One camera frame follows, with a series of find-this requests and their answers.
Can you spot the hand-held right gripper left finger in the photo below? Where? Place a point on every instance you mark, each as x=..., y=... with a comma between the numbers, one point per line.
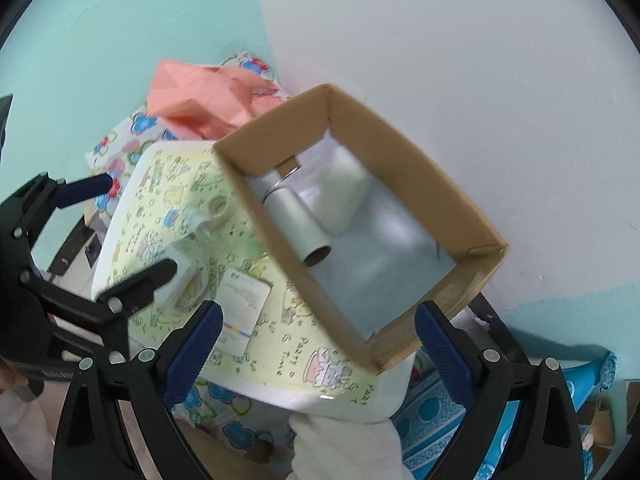
x=197, y=345

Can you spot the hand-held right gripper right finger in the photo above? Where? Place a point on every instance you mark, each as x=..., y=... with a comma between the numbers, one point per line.
x=442, y=347

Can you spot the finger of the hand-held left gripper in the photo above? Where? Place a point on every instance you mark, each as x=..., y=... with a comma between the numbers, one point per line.
x=82, y=191
x=145, y=282

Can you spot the brown cardboard box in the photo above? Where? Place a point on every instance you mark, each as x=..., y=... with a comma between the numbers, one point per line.
x=410, y=160

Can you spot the floral printed blanket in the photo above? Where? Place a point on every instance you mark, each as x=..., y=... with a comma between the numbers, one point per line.
x=117, y=160

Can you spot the white card packet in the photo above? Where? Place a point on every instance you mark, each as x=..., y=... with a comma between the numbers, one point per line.
x=242, y=305

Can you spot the blue patterned mat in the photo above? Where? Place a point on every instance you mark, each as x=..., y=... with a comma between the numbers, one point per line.
x=425, y=420

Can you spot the small table with yellow print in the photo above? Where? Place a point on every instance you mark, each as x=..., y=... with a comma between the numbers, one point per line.
x=165, y=185

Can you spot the small clear plastic cup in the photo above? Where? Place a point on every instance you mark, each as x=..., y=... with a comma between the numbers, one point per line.
x=220, y=208

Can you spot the white cloth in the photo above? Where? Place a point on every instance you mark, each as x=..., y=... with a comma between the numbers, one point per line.
x=345, y=447

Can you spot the pink cloth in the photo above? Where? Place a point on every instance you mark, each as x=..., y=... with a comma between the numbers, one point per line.
x=200, y=100

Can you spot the silver cardboard tube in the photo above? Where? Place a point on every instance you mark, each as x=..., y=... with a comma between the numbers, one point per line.
x=295, y=220

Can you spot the brown cardboard piece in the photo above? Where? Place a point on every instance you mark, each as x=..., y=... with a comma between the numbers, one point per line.
x=600, y=422

